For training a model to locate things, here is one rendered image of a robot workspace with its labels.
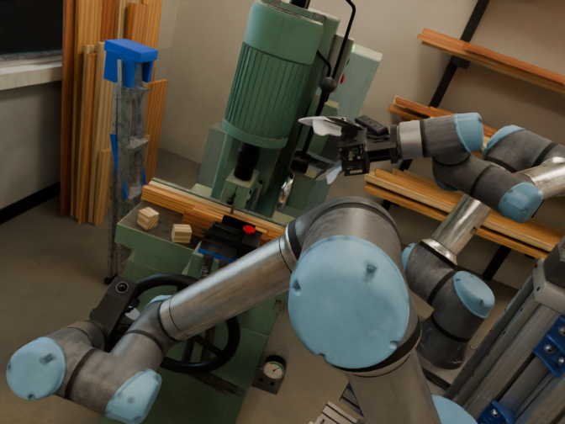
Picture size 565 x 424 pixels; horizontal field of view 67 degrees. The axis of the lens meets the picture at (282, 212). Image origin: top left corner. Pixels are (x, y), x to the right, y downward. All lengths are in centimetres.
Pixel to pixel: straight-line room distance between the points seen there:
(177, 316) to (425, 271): 74
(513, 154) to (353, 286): 94
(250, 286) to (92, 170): 211
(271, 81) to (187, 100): 278
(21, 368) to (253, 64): 74
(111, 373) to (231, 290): 20
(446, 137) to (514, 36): 262
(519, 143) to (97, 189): 215
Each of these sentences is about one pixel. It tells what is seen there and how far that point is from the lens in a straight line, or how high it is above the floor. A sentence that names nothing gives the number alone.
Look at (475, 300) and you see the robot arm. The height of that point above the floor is 103.
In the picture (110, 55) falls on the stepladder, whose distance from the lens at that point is 194.
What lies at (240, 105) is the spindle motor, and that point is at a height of 128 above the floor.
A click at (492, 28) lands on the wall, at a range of 342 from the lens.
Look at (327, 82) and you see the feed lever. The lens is 96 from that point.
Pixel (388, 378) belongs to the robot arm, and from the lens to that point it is 50.
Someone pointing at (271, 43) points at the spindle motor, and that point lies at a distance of 101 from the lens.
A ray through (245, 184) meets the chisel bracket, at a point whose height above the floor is 107.
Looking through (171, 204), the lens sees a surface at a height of 92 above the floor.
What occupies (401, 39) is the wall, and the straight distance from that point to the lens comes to 336.
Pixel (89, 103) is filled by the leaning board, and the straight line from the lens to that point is 250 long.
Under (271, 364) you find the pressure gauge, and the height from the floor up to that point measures 68.
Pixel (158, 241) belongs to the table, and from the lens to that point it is 117.
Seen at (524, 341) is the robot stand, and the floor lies 114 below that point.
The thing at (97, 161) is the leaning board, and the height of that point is 41.
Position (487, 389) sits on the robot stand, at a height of 100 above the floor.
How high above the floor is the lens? 156
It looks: 27 degrees down
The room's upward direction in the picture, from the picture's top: 19 degrees clockwise
